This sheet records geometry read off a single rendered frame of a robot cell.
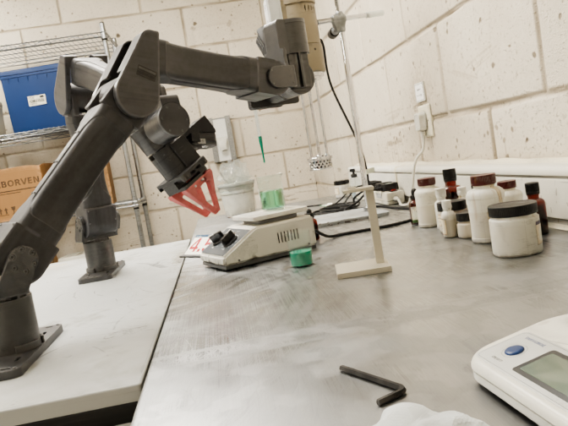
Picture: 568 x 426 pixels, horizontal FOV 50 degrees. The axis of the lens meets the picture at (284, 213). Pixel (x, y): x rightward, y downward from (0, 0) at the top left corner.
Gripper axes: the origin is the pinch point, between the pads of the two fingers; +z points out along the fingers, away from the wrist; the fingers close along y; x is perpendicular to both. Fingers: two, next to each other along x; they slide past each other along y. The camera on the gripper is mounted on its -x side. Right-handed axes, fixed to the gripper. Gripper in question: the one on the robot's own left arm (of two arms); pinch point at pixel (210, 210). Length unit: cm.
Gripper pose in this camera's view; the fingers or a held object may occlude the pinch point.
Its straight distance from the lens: 114.4
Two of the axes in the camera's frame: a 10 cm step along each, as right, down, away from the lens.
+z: 5.8, 7.6, 2.8
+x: -5.6, 6.2, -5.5
